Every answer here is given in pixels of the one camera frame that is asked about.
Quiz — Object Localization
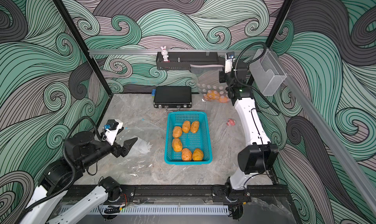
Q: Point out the clear blue-zipper bag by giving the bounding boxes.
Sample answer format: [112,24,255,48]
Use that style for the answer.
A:
[120,119,166,178]

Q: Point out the clear pink-zipper bag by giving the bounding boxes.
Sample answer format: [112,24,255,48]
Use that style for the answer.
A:
[190,66,228,103]

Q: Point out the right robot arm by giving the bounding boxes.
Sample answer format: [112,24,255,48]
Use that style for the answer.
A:
[219,42,276,202]

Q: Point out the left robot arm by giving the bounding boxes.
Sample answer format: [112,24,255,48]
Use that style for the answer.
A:
[16,116,138,224]

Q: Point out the pink small toy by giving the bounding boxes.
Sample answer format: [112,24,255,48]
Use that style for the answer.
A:
[226,119,236,127]

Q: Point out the black aluminium case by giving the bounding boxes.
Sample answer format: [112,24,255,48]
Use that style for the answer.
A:
[153,86,193,109]

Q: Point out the teal plastic basket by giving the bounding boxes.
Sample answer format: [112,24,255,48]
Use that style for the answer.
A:
[164,111,212,165]

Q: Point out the white pink bunny figurine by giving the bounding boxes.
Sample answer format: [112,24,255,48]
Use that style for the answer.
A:
[161,46,169,62]

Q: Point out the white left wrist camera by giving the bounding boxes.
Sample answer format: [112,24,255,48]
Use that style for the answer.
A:
[102,119,123,146]

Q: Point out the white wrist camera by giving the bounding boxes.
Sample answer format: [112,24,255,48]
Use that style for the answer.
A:
[224,52,235,73]
[102,119,123,146]

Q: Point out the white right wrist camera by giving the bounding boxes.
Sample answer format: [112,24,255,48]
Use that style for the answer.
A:
[224,52,235,73]

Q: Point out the clear acrylic wall holder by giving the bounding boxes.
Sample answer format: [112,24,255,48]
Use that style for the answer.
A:
[249,48,287,96]

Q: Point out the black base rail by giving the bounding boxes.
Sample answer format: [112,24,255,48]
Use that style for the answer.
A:
[63,184,253,200]

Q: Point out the black wall shelf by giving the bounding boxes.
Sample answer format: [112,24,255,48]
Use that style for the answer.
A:
[156,52,222,71]

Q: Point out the white slotted cable duct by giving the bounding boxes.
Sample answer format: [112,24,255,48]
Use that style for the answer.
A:
[89,204,230,216]

